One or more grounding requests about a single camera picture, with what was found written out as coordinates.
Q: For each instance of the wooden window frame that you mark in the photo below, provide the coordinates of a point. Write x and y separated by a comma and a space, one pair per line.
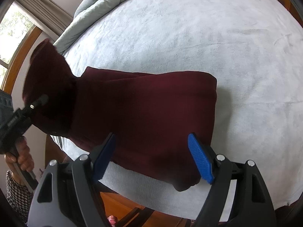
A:
18, 58

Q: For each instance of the grey-green quilt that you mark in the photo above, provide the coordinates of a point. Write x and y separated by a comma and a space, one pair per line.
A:
87, 13

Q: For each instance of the beige curtain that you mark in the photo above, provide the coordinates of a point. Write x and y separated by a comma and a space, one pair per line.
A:
48, 15

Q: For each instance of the maroon pants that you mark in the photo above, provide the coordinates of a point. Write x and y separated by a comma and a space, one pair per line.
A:
151, 115

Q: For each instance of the person's left hand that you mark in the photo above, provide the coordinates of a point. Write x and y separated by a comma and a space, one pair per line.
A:
25, 160

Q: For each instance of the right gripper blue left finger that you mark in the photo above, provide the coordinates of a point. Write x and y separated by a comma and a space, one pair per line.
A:
101, 156

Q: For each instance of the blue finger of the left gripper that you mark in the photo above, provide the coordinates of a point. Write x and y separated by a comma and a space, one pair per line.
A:
34, 107

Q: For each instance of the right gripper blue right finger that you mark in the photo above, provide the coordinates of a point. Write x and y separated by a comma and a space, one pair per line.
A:
202, 156

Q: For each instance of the white fleece bed sheet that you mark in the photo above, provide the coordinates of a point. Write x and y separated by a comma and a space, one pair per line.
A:
157, 72

